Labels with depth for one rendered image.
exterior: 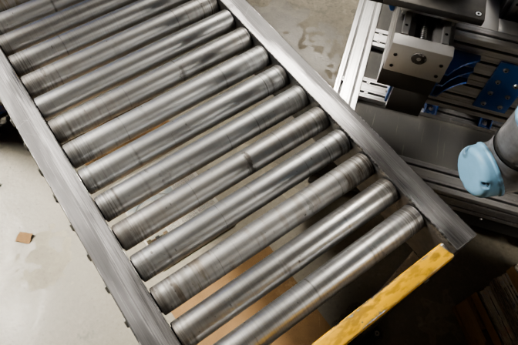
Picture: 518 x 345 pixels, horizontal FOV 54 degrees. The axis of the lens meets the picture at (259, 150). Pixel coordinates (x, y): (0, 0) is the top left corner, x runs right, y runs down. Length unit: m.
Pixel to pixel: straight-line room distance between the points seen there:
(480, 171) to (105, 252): 0.58
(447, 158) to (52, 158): 1.22
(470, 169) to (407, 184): 0.22
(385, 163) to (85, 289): 1.09
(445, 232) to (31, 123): 0.77
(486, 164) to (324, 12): 1.72
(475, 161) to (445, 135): 1.06
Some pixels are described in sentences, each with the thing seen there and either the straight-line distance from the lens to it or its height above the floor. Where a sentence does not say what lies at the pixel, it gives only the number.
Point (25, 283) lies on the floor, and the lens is 1.79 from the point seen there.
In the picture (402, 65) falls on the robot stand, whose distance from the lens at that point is 1.22.
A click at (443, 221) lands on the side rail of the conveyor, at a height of 0.80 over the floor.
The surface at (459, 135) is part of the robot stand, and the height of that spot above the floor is 0.21.
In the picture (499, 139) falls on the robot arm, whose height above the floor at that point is 1.06.
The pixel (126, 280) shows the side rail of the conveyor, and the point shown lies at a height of 0.80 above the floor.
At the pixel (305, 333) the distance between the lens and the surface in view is 1.63.
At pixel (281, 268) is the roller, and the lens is 0.83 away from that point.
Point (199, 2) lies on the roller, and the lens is 1.18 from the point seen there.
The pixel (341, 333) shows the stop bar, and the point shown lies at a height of 0.82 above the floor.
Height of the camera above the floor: 1.59
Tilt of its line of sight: 59 degrees down
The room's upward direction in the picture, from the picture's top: 4 degrees clockwise
